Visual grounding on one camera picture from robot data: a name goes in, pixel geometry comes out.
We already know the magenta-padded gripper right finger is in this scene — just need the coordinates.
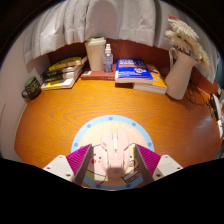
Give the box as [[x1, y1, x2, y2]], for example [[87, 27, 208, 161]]
[[134, 143, 184, 185]]

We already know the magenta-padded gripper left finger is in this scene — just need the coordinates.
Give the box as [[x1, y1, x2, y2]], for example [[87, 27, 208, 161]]
[[43, 143, 94, 186]]

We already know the pink computer mouse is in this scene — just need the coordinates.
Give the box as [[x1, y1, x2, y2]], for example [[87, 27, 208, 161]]
[[99, 125, 132, 179]]

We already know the round cartoon mouse pad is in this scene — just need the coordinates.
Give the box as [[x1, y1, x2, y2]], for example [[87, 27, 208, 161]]
[[70, 114, 155, 191]]

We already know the white laptop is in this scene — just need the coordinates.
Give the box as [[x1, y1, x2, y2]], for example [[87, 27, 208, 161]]
[[211, 93, 224, 139]]

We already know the white and yellow book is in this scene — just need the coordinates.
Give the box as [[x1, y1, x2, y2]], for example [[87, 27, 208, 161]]
[[40, 75, 81, 92]]

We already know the dark mug with green inside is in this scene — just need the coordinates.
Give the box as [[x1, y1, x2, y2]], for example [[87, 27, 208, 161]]
[[21, 76, 43, 101]]

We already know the white ceramic pitcher vase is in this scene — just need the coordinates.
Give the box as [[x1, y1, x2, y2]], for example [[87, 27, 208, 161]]
[[164, 47, 200, 101]]

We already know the thick black book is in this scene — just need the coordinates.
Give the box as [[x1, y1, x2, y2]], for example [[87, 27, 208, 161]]
[[41, 70, 83, 84]]

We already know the thin black book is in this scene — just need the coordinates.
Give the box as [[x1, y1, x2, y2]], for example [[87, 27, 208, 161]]
[[41, 64, 84, 78]]

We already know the red-brown book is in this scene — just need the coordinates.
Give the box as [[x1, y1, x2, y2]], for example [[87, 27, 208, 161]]
[[80, 63, 118, 81]]

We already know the yellow and black book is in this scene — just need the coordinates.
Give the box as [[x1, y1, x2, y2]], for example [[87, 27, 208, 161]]
[[47, 55, 88, 73]]

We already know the clear spray bottle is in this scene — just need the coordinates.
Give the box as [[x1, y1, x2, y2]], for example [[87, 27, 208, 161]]
[[102, 43, 114, 74]]

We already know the beige lidded tumbler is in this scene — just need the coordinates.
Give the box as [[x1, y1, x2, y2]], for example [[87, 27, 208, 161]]
[[84, 36, 107, 72]]

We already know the white flower bouquet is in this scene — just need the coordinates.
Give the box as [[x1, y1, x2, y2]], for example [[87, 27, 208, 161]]
[[164, 14, 212, 73]]

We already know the white curtain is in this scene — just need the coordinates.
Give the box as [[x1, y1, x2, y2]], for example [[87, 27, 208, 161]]
[[22, 0, 221, 84]]

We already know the black cable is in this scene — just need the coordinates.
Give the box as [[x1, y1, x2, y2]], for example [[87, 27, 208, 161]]
[[184, 66, 214, 108]]

